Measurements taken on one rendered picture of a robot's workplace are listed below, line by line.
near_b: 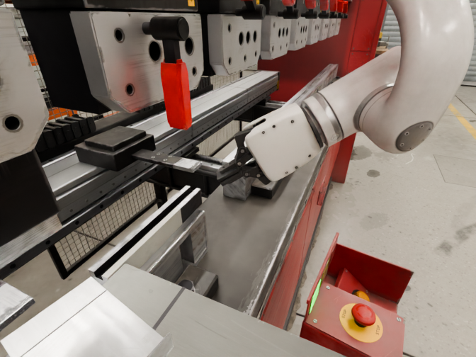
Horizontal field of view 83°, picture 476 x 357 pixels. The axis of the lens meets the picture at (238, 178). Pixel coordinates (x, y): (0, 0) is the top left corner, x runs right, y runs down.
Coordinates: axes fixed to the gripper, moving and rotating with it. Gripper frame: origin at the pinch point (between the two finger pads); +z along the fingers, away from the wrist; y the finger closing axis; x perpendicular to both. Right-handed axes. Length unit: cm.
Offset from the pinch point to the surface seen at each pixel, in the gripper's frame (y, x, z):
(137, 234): 4.6, 11.4, 12.5
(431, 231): -159, -88, -70
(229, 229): -12.6, -2.6, 7.4
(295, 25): 8.7, -35.0, -27.3
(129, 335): 3.6, 25.4, 10.3
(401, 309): -132, -36, -23
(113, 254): 5.7, 15.0, 14.2
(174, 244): -0.2, 10.7, 10.1
